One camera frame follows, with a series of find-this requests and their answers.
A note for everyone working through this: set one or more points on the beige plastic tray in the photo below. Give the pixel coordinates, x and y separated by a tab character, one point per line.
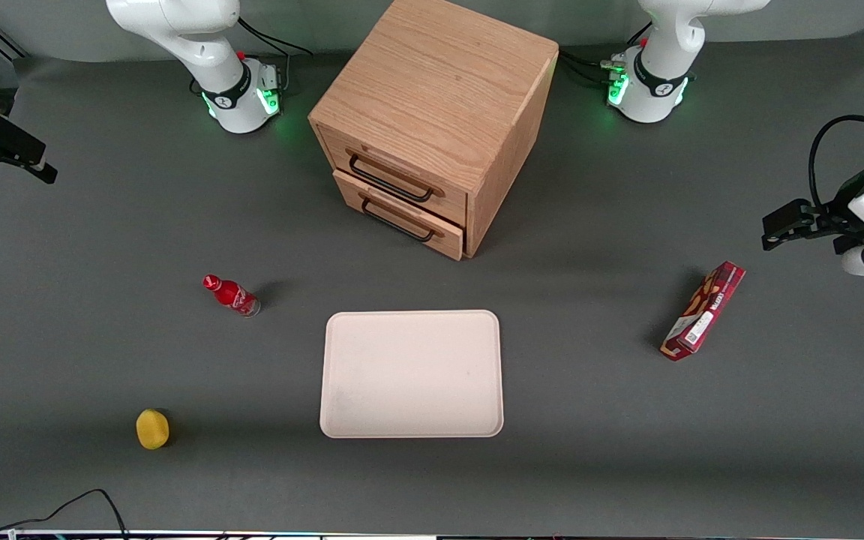
411	375

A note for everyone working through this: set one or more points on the yellow lemon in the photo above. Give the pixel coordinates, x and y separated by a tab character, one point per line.
152	429

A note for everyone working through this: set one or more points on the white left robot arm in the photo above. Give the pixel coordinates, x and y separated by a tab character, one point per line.
664	45

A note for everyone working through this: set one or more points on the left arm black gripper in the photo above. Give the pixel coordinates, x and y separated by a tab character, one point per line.
840	208

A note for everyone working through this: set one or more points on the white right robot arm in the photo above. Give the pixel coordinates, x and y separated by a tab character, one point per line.
207	45

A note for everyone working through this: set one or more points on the light wooden drawer cabinet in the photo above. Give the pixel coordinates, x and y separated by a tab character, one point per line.
439	75

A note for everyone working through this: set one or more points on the small red soda bottle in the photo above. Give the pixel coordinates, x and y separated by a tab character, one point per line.
233	296

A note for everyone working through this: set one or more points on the red snack box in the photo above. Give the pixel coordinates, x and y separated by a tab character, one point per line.
702	311

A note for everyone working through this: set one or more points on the wooden cabinet drawer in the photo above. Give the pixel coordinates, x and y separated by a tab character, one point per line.
453	204
347	193

